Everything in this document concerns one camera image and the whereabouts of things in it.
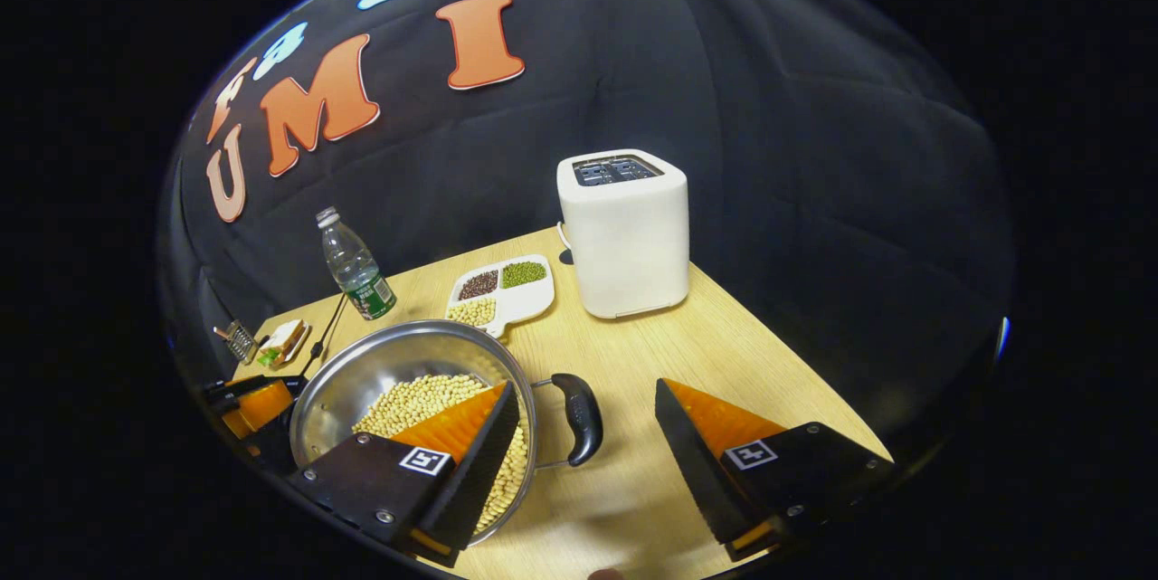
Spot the sandwich on white plate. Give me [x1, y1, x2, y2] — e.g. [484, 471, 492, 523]
[256, 319, 312, 370]

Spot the small wire basket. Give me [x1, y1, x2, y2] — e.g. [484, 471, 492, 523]
[214, 319, 261, 366]

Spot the black cooktop power cable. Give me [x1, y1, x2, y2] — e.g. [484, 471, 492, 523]
[299, 290, 350, 378]

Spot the white toaster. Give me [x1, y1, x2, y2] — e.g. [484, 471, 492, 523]
[556, 149, 690, 320]

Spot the stainless steel pot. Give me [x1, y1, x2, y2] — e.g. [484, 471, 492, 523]
[289, 319, 605, 549]

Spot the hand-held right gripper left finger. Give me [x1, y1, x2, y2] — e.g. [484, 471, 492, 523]
[289, 381, 524, 568]

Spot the clear plastic water bottle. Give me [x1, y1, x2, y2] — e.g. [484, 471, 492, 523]
[316, 206, 397, 321]

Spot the black backdrop cloth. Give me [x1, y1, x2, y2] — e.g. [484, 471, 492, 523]
[158, 0, 1014, 472]

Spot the black induction cooktop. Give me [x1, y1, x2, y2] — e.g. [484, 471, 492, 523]
[204, 372, 304, 481]

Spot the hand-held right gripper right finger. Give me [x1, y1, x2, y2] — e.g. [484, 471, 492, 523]
[653, 377, 897, 561]

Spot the pile of soybeans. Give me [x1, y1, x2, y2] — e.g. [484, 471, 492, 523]
[351, 374, 530, 534]

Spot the white divided bean tray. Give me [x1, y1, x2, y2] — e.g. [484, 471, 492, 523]
[445, 254, 555, 338]

